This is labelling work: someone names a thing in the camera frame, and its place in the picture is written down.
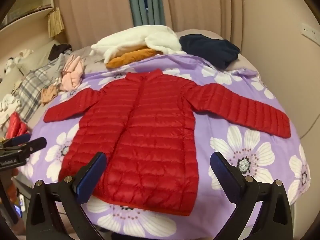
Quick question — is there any beige curtain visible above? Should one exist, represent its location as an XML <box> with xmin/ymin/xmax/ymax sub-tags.
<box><xmin>54</xmin><ymin>0</ymin><xmax>243</xmax><ymax>49</ymax></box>

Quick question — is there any black garment by pillow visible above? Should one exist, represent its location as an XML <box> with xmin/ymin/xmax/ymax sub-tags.
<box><xmin>48</xmin><ymin>43</ymin><xmax>72</xmax><ymax>61</ymax></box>

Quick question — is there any red quilted down jacket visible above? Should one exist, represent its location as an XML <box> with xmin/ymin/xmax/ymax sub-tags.
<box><xmin>43</xmin><ymin>69</ymin><xmax>291</xmax><ymax>216</ymax></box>

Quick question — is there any teal curtain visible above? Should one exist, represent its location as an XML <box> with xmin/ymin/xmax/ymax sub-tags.
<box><xmin>129</xmin><ymin>0</ymin><xmax>165</xmax><ymax>26</ymax></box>

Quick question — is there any navy blue folded garment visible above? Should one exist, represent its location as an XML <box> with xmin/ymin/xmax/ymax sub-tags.
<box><xmin>179</xmin><ymin>34</ymin><xmax>240</xmax><ymax>70</ymax></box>

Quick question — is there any white wall shelf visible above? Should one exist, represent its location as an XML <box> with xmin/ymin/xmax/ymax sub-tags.
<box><xmin>1</xmin><ymin>0</ymin><xmax>54</xmax><ymax>29</ymax></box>

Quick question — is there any white wall power strip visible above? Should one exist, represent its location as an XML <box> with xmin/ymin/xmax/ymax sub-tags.
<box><xmin>301</xmin><ymin>23</ymin><xmax>320</xmax><ymax>46</ymax></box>

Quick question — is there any purple floral bed sheet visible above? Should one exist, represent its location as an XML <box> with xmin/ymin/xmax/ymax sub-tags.
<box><xmin>21</xmin><ymin>55</ymin><xmax>311</xmax><ymax>239</ymax></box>

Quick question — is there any white fleece garment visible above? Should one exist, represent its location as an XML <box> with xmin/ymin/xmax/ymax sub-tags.
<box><xmin>90</xmin><ymin>25</ymin><xmax>185</xmax><ymax>63</ymax></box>

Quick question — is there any beige tassel bundle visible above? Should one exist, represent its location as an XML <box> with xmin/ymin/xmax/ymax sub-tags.
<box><xmin>48</xmin><ymin>7</ymin><xmax>65</xmax><ymax>37</ymax></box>

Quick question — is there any tan small garment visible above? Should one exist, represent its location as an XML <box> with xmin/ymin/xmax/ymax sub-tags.
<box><xmin>41</xmin><ymin>85</ymin><xmax>59</xmax><ymax>105</ymax></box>

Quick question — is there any orange folded garment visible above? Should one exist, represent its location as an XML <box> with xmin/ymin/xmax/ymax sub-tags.
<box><xmin>105</xmin><ymin>47</ymin><xmax>162</xmax><ymax>69</ymax></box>

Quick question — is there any pink garment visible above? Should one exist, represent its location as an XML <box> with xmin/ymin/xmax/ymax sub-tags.
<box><xmin>60</xmin><ymin>55</ymin><xmax>84</xmax><ymax>92</ymax></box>

